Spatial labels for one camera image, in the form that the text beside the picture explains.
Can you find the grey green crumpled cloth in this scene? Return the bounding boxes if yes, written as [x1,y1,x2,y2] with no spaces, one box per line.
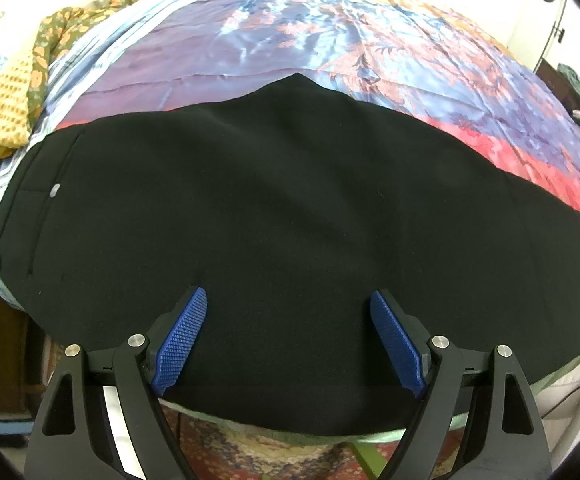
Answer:
[557,64,580,118]

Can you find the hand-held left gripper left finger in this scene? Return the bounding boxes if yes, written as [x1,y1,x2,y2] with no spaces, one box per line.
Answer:
[24,286,208,480]

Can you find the black pants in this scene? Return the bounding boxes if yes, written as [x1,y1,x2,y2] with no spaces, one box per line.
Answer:
[0,73,580,436]

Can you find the white door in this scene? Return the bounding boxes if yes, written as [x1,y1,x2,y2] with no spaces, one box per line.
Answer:
[507,0,580,73]

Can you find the green orange floral cloth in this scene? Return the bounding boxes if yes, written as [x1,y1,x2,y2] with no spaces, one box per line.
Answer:
[27,0,221,121]

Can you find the yellow knitted cloth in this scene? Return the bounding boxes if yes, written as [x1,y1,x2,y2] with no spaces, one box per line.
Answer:
[0,52,36,178]

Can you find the dark wooden dresser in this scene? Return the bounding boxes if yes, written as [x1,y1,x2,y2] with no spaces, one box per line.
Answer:
[534,57,577,108]

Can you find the brown wooden bedside table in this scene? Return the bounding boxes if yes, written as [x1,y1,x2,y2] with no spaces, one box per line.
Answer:
[0,267,48,413]

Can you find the colourful floral satin blanket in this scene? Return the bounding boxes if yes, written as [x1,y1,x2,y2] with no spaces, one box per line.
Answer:
[52,0,580,445]

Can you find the person's right leg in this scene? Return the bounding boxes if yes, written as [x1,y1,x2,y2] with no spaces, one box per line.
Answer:
[535,352,580,417]

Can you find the green strip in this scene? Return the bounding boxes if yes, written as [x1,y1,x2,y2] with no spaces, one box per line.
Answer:
[351,440,390,480]

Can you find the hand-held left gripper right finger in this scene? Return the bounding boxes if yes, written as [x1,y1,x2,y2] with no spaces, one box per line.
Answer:
[369,288,553,480]

